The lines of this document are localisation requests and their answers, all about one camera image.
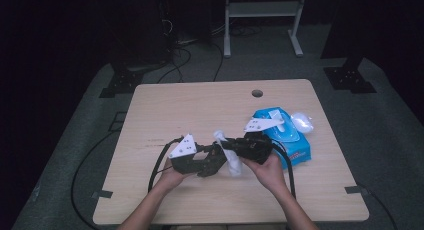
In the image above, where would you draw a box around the person's right hand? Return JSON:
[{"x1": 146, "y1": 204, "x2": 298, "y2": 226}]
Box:
[{"x1": 239, "y1": 152, "x2": 285, "y2": 195}]

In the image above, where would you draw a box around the blue wet wipes pack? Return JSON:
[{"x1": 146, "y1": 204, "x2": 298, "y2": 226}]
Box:
[{"x1": 251, "y1": 106, "x2": 315, "y2": 170}]

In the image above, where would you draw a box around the black stand base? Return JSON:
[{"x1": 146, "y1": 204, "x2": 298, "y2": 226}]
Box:
[
  {"x1": 323, "y1": 54, "x2": 378, "y2": 95},
  {"x1": 98, "y1": 68, "x2": 146, "y2": 99}
]

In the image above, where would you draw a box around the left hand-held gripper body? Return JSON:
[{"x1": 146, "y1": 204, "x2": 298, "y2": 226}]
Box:
[{"x1": 168, "y1": 133, "x2": 205, "y2": 177}]

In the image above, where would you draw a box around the white metal stand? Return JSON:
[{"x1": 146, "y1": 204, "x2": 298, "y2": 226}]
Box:
[{"x1": 223, "y1": 0, "x2": 309, "y2": 59}]

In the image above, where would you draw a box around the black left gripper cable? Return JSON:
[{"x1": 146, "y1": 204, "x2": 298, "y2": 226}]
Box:
[{"x1": 147, "y1": 135, "x2": 185, "y2": 193}]

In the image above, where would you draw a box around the white wet wipe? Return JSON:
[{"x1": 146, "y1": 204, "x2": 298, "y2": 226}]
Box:
[{"x1": 213, "y1": 129, "x2": 243, "y2": 178}]

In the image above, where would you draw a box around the long black floor cable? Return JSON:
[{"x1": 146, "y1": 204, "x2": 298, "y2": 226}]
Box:
[
  {"x1": 70, "y1": 129, "x2": 122, "y2": 230},
  {"x1": 359, "y1": 183, "x2": 400, "y2": 230}
]

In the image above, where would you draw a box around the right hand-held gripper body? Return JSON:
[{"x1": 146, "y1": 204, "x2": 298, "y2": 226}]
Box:
[{"x1": 229, "y1": 117, "x2": 285, "y2": 166}]

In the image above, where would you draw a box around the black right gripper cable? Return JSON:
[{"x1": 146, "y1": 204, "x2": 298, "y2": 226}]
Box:
[{"x1": 266, "y1": 140, "x2": 297, "y2": 200}]

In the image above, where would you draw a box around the person's left hand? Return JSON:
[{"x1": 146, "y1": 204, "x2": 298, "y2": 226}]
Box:
[{"x1": 155, "y1": 157, "x2": 192, "y2": 193}]

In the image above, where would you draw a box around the grey tape piece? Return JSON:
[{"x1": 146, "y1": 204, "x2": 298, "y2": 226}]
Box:
[
  {"x1": 91, "y1": 189, "x2": 114, "y2": 200},
  {"x1": 344, "y1": 185, "x2": 370, "y2": 196}
]

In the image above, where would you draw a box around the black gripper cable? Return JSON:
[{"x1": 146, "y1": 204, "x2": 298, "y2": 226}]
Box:
[
  {"x1": 266, "y1": 140, "x2": 297, "y2": 200},
  {"x1": 147, "y1": 135, "x2": 185, "y2": 193}
]

